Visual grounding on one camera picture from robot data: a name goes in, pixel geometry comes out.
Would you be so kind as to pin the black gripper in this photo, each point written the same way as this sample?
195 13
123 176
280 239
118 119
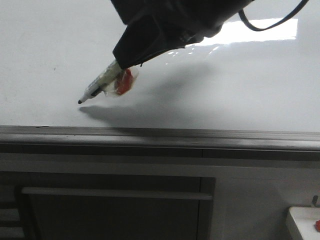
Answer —
154 27

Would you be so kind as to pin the red round magnet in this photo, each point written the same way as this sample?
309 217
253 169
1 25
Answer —
122 83

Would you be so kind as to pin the white whiteboard marker black tip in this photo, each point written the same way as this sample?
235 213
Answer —
101 81

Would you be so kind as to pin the white whiteboard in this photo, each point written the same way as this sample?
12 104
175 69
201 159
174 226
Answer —
51 50

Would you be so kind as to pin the grey aluminium marker ledge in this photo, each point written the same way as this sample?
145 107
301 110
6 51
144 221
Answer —
160 142

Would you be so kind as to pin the white plastic marker tray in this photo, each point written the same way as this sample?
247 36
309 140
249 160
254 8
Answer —
301 223

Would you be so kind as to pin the red marker in tray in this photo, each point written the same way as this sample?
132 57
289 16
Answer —
317 225

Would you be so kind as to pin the dark cabinet with grey handle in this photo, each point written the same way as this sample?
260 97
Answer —
56 206

